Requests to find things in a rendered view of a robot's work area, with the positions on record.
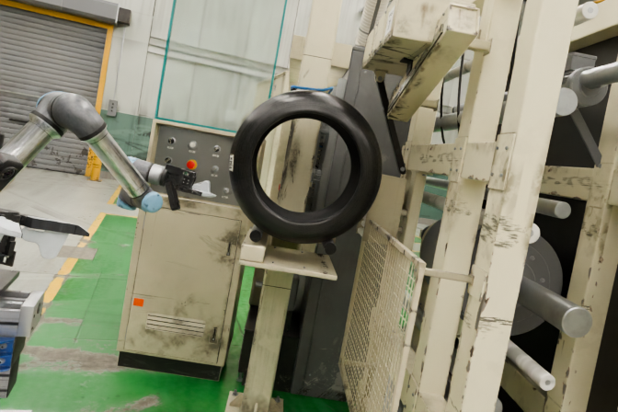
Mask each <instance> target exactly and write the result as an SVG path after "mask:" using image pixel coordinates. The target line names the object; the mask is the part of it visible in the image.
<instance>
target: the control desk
mask: <svg viewBox="0 0 618 412"><path fill-rule="evenodd" d="M234 137H235V133H233V132H224V131H218V130H214V129H208V128H202V127H198V126H192V125H188V124H182V123H177V122H172V121H167V120H157V119H154V120H153V125H152V130H151V136H150V142H149V148H148V154H147V159H146V161H147V162H150V163H153V164H156V165H160V166H164V167H166V165H168V164H170V165H172V166H176V167H180V168H186V169H189V170H192V171H195V172H198V173H197V176H196V177H197V178H196V182H194V184H197V183H198V184H201V183H202V182H203V181H205V180H209V181H210V183H211V187H210V193H212V194H214V195H216V197H213V198H207V197H202V196H198V195H194V194H190V193H186V192H182V191H179V190H177V196H178V200H179V202H180V209H179V210H176V211H171V208H170V204H169V199H168V196H167V192H166V185H164V186H160V185H159V186H158V185H155V184H152V183H149V182H147V184H148V185H149V186H150V188H151V189H152V190H153V191H154V192H157V193H158V194H160V195H161V197H162V198H163V205H162V207H161V209H160V210H159V211H158V212H154V213H150V212H144V211H143V210H141V209H139V211H138V218H137V224H136V229H135V235H134V241H133V247H132V257H131V263H130V269H129V275H128V280H127V286H126V292H125V298H124V304H123V309H122V316H121V321H120V332H119V337H118V344H117V349H116V350H118V351H119V358H118V364H117V366H121V367H128V368H133V369H140V370H146V371H152V372H163V373H170V374H176V375H182V376H188V377H194V378H201V379H207V380H213V381H219V379H220V376H221V373H222V369H223V366H224V364H225V361H226V357H227V354H228V350H229V348H230V345H231V341H232V338H233V333H234V329H235V319H236V313H237V307H238V303H239V297H240V292H241V286H242V281H243V276H244V270H245V266H243V265H239V264H238V263H239V259H240V253H241V247H242V244H243V242H244V240H245V238H246V235H247V233H248V231H247V230H246V224H247V219H248V218H247V217H246V216H245V214H244V213H243V212H242V210H241V209H240V207H239V205H238V204H237V202H236V200H235V196H234V194H233V192H232V188H231V185H230V180H229V172H228V162H229V154H230V149H231V146H232V142H233V139H234ZM134 298H139V299H143V307H141V306H136V305H133V301H134Z"/></svg>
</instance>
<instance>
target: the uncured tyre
mask: <svg viewBox="0 0 618 412"><path fill-rule="evenodd" d="M295 119H312V120H319V121H322V122H323V123H325V124H327V125H328V126H330V127H331V128H333V129H334V130H335V131H336V132H337V133H338V134H339V135H340V136H341V138H342V139H343V141H344V142H345V144H346V146H347V147H348V150H349V156H350V174H349V181H348V183H347V186H346V187H345V188H344V190H343V192H342V193H341V194H340V196H339V197H338V198H337V199H336V200H335V201H334V202H332V203H331V204H329V205H328V206H326V207H325V208H323V209H321V210H318V211H314V212H293V211H289V210H287V209H284V208H282V207H281V206H280V205H278V204H277V203H275V202H274V201H273V200H272V199H271V198H270V197H269V196H268V195H267V194H266V192H265V191H264V189H263V188H262V187H261V185H260V182H259V179H258V172H257V159H258V151H259V148H260V146H261V144H262V143H263V141H264V140H265V138H266V137H267V136H268V134H269V133H270V132H271V131H272V130H274V129H275V128H276V127H278V126H279V125H281V124H282V123H284V122H286V121H288V120H295ZM230 155H234V164H233V171H230V170H229V166H230ZM228 172H229V180H230V185H231V188H232V192H233V194H234V196H235V200H236V202H237V204H238V205H239V207H240V209H241V210H242V212H243V213H244V214H245V216H246V217H247V218H248V219H249V220H250V221H251V222H252V223H253V224H254V225H255V226H256V227H258V228H259V229H260V230H262V231H263V232H266V233H267V234H269V235H272V236H273V237H275V238H278V239H280V240H282V241H286V242H290V243H295V244H314V243H321V242H325V241H327V240H331V239H333V238H336V237H338V236H340V235H343V234H345V233H346V232H347V231H348V230H350V229H351V228H352V227H354V226H355V225H356V224H357V223H358V222H359V221H360V220H361V219H362V218H363V217H364V216H365V215H366V213H367V212H368V211H369V209H370V208H371V206H372V205H373V203H374V201H375V198H376V196H377V194H378V191H379V188H380V185H381V180H382V173H383V160H382V154H381V149H380V145H379V143H378V140H377V137H376V135H375V133H374V131H373V129H372V127H371V125H370V124H369V122H368V121H367V120H366V119H365V118H364V117H363V116H362V114H361V113H360V112H359V111H358V110H357V109H355V108H354V107H353V106H352V105H350V103H348V102H347V101H345V100H343V99H342V98H340V97H336V96H334V95H331V94H328V93H326V92H322V91H316V90H294V91H289V92H285V93H282V94H279V95H277V96H275V97H272V98H270V99H268V100H266V101H264V102H263V103H261V104H260V105H259V106H257V107H256V108H255V109H254V110H253V111H252V112H251V113H250V114H249V115H248V116H247V117H246V118H245V120H244V121H243V122H242V124H241V125H240V127H239V129H238V130H237V132H236V134H235V137H234V139H233V142H232V146H231V149H230V154H229V162H228Z"/></svg>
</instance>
